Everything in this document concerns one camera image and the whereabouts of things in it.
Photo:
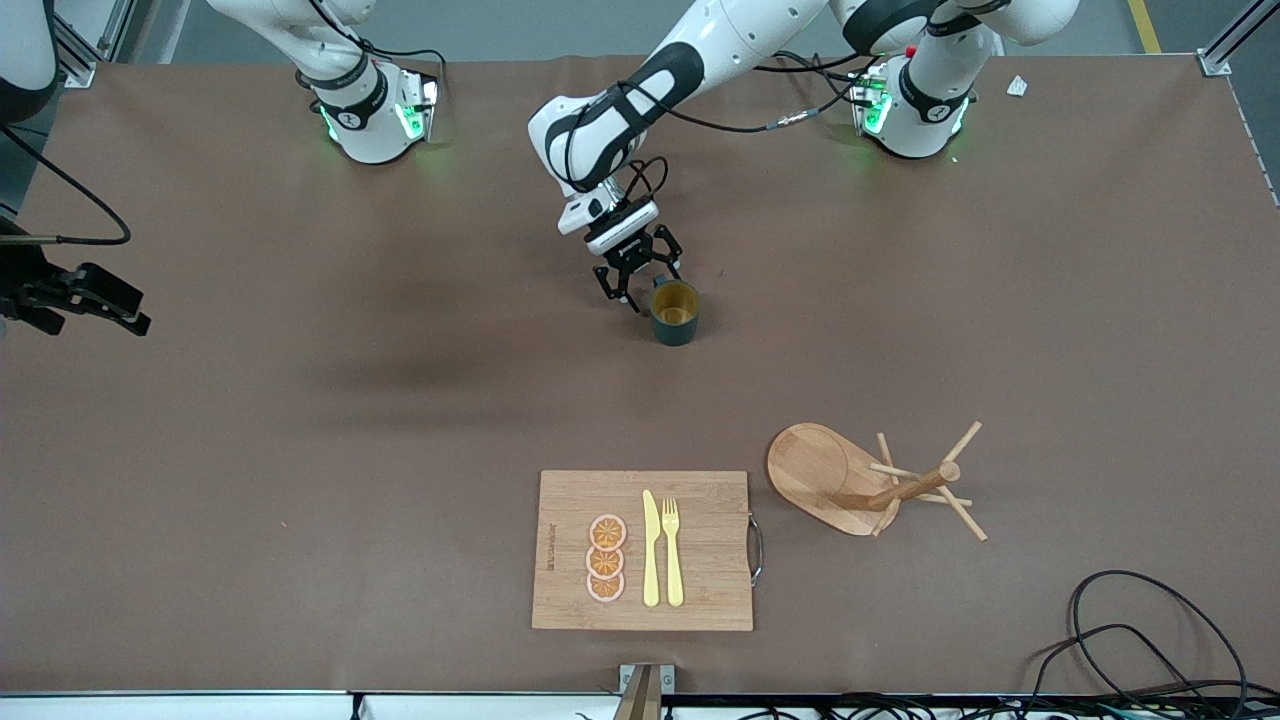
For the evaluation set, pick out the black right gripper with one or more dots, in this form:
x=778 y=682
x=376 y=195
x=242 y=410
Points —
x=28 y=280

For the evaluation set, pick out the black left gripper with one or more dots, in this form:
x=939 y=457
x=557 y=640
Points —
x=640 y=257

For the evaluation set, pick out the dark green ribbed cup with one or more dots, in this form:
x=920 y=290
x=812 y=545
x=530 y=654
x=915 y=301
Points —
x=675 y=330

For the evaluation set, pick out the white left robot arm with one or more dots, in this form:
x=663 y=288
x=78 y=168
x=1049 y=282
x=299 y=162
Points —
x=720 y=30

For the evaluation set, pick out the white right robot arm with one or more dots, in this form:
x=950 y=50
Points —
x=370 y=120

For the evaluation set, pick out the wooden cup rack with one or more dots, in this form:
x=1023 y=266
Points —
x=815 y=475

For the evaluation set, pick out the brown table cover mat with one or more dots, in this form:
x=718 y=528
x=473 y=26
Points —
x=500 y=300

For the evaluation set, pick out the orange slice toy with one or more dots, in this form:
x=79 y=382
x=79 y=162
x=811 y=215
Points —
x=604 y=563
x=607 y=532

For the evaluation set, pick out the yellow plastic knife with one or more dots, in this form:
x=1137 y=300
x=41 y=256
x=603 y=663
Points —
x=651 y=560

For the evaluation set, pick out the yellow plastic fork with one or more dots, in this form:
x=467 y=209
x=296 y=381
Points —
x=673 y=560

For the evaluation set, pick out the wooden cutting board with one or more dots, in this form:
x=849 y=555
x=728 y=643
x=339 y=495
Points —
x=710 y=560

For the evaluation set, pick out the small white paper scrap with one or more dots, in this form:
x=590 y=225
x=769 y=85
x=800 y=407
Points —
x=1017 y=86

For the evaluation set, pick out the aluminium profile bar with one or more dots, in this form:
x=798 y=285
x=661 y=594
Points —
x=1215 y=62

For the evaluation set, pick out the aluminium frame struts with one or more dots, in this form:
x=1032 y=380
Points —
x=80 y=70

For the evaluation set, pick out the metal mount bracket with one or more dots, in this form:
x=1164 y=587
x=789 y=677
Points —
x=645 y=685

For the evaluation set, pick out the white table edge rail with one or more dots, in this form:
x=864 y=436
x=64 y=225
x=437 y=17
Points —
x=200 y=708

